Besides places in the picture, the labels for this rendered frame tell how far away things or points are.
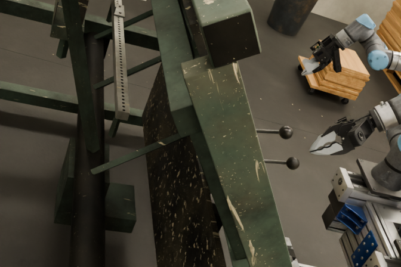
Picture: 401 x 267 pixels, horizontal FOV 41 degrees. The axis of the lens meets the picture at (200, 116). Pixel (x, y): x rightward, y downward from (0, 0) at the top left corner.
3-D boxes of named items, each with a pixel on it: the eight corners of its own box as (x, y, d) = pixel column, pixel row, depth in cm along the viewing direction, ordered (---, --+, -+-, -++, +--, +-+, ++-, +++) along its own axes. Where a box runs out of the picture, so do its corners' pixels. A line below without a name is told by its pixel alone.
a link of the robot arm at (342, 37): (351, 37, 231) (356, 46, 224) (342, 44, 233) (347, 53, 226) (341, 25, 228) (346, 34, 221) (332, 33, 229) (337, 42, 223)
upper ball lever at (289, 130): (245, 139, 151) (292, 142, 145) (242, 130, 149) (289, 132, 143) (249, 130, 154) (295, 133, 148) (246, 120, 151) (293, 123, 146)
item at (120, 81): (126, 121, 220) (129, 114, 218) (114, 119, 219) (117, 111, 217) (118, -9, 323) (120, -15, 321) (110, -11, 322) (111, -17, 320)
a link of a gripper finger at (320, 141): (308, 147, 162) (337, 134, 160) (309, 152, 156) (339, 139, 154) (304, 137, 162) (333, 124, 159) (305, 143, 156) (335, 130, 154)
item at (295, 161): (253, 169, 159) (298, 173, 153) (251, 160, 156) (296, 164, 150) (257, 160, 161) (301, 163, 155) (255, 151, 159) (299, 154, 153)
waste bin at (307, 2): (305, 43, 645) (331, -6, 611) (265, 30, 632) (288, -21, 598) (296, 24, 690) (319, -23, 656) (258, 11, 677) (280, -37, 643)
